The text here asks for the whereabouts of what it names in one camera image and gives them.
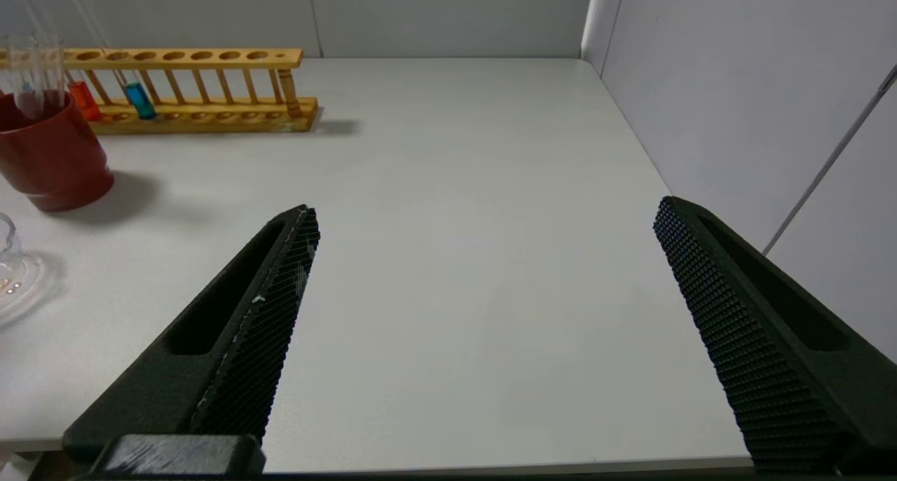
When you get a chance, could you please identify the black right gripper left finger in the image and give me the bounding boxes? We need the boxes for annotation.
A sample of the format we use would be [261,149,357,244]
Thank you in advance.
[62,204,322,472]

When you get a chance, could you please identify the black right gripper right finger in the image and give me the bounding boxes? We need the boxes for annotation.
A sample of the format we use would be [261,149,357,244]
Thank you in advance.
[653,196,897,472]

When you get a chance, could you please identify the test tube with blue pigment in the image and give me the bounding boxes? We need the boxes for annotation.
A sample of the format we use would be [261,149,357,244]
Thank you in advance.
[88,4,157,121]

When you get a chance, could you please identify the test tube with red pigment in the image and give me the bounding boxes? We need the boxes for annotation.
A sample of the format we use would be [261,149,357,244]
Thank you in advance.
[64,43,103,123]

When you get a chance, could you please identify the wooden test tube rack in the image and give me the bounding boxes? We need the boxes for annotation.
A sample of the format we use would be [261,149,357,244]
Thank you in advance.
[0,48,320,135]

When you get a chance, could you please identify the empty glass test tube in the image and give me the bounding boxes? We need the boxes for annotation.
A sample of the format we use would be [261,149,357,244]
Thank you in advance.
[6,35,68,118]

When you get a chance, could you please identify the clear glass beaker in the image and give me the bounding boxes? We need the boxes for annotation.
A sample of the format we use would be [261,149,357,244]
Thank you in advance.
[0,213,47,322]

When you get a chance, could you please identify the red plastic cup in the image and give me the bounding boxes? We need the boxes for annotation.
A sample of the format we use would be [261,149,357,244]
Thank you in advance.
[0,88,115,213]

